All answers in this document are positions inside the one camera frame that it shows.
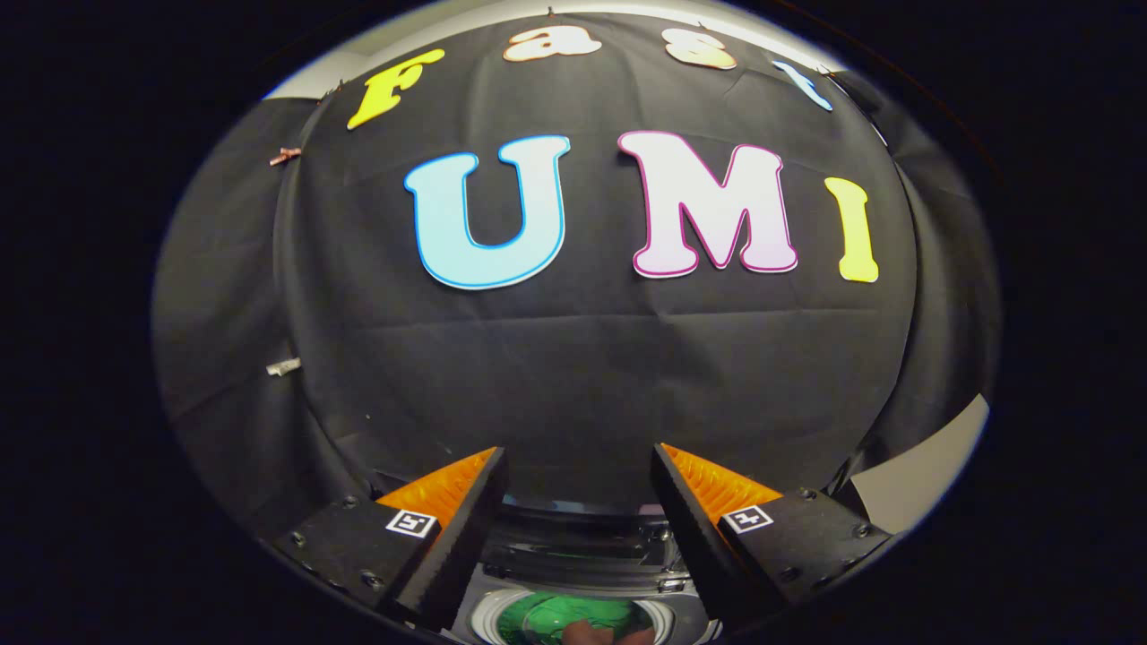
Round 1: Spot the grey cabinet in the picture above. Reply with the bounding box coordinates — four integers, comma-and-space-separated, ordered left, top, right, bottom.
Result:
849, 394, 991, 537

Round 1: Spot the grey washing machine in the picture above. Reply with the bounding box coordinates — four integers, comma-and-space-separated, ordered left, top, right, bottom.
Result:
448, 497, 722, 645

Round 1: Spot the black backdrop cloth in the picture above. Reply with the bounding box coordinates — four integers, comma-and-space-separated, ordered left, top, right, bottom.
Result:
151, 9, 1000, 547

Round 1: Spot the green polo shirt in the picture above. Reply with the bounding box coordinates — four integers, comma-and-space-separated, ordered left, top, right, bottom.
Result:
497, 591, 655, 645

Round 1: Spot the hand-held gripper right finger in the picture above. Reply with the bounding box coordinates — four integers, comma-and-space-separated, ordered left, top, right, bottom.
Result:
649, 443, 894, 625

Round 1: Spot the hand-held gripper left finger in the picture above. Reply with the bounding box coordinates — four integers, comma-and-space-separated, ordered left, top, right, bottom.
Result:
272, 446, 510, 632

